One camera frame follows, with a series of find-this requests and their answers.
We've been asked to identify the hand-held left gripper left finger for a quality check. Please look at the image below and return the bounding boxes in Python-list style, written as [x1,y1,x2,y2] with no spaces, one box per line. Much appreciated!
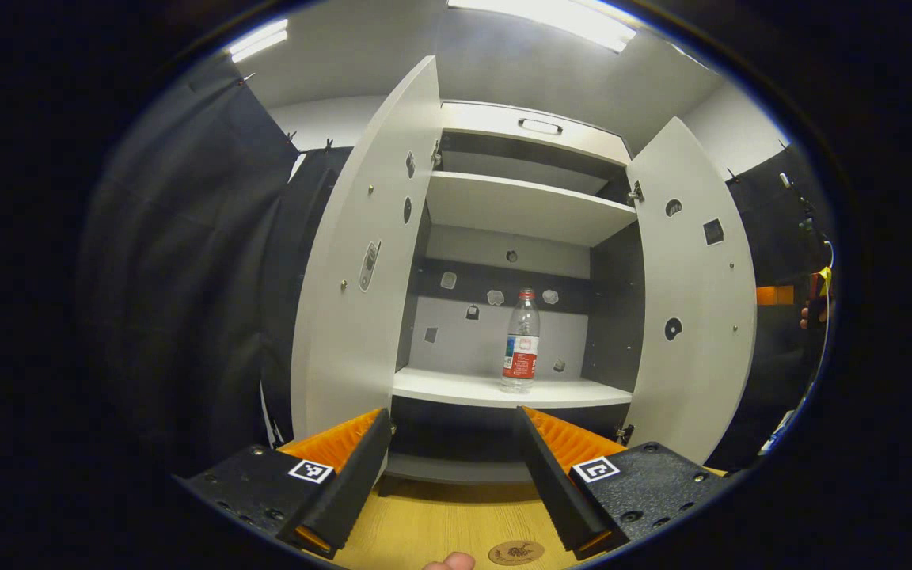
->
[175,408,393,559]

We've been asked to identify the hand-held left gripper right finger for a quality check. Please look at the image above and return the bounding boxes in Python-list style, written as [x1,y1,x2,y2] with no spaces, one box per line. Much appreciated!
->
[514,406,730,561]

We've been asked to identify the white cabinet door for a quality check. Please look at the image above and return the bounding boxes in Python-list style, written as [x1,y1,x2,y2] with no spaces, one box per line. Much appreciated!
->
[624,116,758,466]
[290,55,443,476]

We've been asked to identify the clear plastic water bottle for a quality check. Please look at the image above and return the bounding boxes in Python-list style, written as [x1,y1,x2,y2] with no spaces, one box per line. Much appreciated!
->
[500,288,542,394]

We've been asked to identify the black backdrop cloth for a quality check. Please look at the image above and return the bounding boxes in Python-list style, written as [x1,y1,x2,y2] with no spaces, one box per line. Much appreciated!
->
[80,59,354,476]
[705,142,833,472]

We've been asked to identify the round brown coaster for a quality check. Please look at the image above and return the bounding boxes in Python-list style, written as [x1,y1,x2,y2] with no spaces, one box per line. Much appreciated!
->
[488,540,545,566]

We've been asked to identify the white cabinet shelf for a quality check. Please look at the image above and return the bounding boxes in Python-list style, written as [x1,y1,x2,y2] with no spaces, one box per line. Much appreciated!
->
[426,171,637,248]
[393,367,633,409]

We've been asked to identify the white blue printed object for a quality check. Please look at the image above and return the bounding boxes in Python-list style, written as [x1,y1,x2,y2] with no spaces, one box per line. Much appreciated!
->
[758,410,804,458]

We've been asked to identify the white and grey cabinet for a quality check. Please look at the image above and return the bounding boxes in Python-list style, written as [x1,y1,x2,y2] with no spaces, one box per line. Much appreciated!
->
[389,101,647,484]

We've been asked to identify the white cabinet flap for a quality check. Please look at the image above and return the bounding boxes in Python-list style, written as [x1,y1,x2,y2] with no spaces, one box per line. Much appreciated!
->
[440,101,633,165]

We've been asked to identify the ceiling light strip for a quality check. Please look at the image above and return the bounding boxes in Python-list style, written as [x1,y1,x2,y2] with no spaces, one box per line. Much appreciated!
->
[228,19,289,63]

